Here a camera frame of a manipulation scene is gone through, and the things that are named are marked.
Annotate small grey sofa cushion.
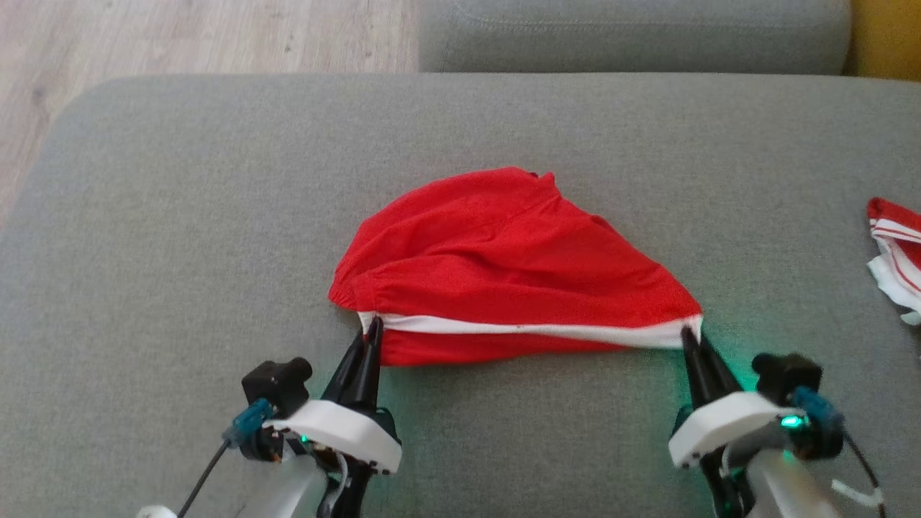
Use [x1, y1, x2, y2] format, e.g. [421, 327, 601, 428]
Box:
[417, 0, 854, 76]

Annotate grey fabric sofa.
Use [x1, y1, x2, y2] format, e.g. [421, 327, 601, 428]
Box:
[0, 72, 921, 518]

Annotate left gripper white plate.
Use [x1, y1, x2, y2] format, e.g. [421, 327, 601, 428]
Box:
[268, 316, 404, 518]

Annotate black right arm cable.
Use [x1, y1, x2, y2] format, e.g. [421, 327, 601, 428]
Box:
[840, 430, 889, 518]

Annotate white cable zip tie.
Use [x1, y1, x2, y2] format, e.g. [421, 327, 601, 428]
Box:
[830, 480, 885, 509]

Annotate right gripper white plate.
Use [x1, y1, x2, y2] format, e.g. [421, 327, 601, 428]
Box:
[667, 327, 808, 518]

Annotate red shorts with white trim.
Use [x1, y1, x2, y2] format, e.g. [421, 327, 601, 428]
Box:
[328, 166, 705, 368]

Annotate red shirt with white sleeves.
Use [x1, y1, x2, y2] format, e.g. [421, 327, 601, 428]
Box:
[866, 196, 921, 327]

